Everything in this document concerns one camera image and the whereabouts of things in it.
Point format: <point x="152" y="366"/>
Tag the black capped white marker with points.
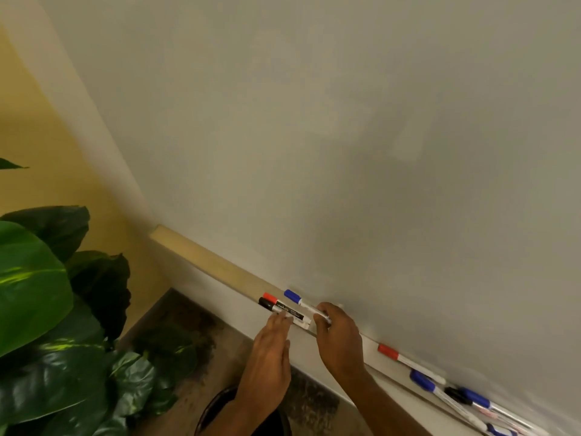
<point x="267" y="304"/>
<point x="459" y="396"/>

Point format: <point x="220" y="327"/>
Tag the black round pot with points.
<point x="213" y="410"/>

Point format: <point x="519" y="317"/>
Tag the person's left thumb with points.
<point x="287" y="349"/>

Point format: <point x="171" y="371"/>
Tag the blue capped white marker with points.
<point x="435" y="391"/>
<point x="302" y="303"/>
<point x="488" y="403"/>
<point x="497" y="430"/>

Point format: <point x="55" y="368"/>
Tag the person's left forearm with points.
<point x="240" y="420"/>

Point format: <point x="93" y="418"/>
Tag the person's left hand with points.
<point x="265" y="367"/>

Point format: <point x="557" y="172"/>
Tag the red capped white marker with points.
<point x="404" y="358"/>

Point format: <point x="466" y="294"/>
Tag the red capped black label marker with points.
<point x="283" y="306"/>

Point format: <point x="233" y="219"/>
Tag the person's right forearm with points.
<point x="386" y="406"/>

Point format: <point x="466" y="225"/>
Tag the white whiteboard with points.
<point x="345" y="131"/>

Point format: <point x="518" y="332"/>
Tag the person's right hand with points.
<point x="340" y="342"/>

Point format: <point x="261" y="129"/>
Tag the beige whiteboard marker tray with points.
<point x="213" y="263"/>

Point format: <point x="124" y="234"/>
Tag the person's right thumb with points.
<point x="320" y="329"/>

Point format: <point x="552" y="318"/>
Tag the green leafy plant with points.
<point x="41" y="313"/>

